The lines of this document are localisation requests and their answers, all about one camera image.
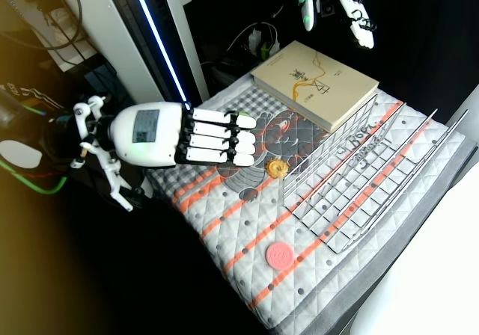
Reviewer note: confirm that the pink toy cookie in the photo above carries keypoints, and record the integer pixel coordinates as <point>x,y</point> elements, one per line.
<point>280,255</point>

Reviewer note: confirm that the yellow toy cookie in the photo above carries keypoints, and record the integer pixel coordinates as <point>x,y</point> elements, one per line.
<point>277,168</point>

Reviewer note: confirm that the white column with blue light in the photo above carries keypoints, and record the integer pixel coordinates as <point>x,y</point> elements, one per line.
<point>112,32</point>

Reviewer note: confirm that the white power adapter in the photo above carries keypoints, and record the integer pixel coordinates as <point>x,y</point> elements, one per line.
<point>255,37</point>

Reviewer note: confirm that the green plug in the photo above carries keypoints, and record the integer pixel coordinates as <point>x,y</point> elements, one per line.
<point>267,49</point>

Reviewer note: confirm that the grey table cloth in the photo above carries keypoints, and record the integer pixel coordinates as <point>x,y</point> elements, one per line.
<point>378,271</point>

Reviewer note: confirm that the grey quilt with bear print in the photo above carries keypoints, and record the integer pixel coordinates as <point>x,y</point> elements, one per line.
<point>262,219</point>

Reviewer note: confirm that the white shelf with electronics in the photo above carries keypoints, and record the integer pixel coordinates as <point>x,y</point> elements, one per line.
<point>71,56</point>

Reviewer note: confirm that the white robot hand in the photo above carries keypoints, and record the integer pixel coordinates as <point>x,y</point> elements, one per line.
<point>149,140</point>
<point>359,21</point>

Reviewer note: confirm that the beige hardcover book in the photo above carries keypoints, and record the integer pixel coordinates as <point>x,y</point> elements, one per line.
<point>318,84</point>

